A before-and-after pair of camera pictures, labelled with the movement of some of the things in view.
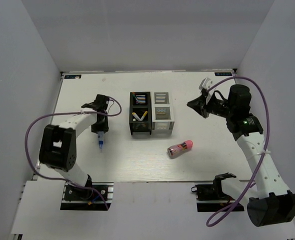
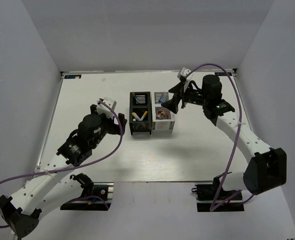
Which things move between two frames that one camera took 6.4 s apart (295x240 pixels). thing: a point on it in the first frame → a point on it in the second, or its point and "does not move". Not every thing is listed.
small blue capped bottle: [100, 136] → [164, 98]
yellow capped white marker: [144, 114] does not move
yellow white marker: [136, 116] does not move
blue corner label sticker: [224, 74] does not move
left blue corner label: [78, 76] does not move
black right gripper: [197, 104] → [172, 104]
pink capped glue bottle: [176, 150] → [162, 113]
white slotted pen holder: [162, 111] does not move
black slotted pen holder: [140, 112] does not move
